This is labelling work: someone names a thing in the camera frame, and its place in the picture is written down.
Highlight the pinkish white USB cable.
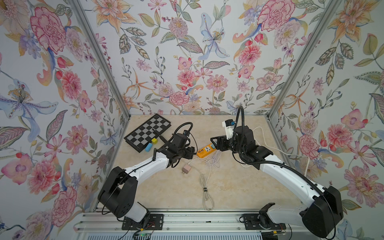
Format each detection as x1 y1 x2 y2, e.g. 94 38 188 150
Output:
201 149 224 169

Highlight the black electric toothbrush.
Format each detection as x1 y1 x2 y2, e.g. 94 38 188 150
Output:
159 135 174 146

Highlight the orange power strip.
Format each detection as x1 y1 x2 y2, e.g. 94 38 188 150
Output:
197 145 216 159

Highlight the aluminium front rail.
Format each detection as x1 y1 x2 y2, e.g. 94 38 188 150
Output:
74 209 317 240

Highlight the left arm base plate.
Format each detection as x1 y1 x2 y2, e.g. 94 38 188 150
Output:
122 214 164 231

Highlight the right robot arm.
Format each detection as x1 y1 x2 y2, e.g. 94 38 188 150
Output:
211 107 344 240

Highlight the white power strip cord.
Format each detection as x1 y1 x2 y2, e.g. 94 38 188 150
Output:
239 125 311 178

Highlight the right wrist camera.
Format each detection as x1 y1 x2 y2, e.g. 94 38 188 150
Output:
222 119 235 140

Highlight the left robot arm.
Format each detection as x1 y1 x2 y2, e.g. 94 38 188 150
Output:
98 122 196 223

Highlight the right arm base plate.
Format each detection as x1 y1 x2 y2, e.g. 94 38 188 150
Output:
239 213 287 231

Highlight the blue block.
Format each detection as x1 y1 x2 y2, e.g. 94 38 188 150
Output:
145 143 153 152

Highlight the black white checkerboard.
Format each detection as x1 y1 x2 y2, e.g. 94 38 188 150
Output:
124 114 171 153

